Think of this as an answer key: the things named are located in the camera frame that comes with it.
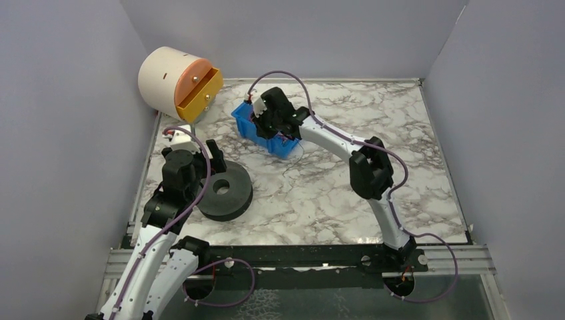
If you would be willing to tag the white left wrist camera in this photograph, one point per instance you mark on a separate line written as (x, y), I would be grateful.
(179, 140)

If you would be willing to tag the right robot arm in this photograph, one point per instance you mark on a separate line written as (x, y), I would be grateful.
(370, 169)

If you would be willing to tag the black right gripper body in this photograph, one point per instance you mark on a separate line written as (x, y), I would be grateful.
(268, 126)

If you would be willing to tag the black cable spool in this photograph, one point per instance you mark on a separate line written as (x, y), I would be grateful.
(228, 195)

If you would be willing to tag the yellow drawer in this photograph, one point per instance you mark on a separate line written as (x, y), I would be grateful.
(195, 90)

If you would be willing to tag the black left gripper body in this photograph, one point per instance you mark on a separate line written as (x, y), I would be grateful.
(205, 159)

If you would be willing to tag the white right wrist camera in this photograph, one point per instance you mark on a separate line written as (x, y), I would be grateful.
(257, 104)

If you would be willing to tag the cream cylindrical drawer cabinet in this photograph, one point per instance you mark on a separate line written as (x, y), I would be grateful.
(158, 76)

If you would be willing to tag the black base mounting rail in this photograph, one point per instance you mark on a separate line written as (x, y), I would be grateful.
(237, 267)

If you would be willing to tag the blue plastic bin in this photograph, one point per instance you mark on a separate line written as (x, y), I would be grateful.
(278, 145)

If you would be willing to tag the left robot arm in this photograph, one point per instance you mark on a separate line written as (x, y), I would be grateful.
(141, 292)

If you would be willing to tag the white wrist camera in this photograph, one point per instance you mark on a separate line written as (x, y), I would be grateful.
(179, 140)
(257, 104)

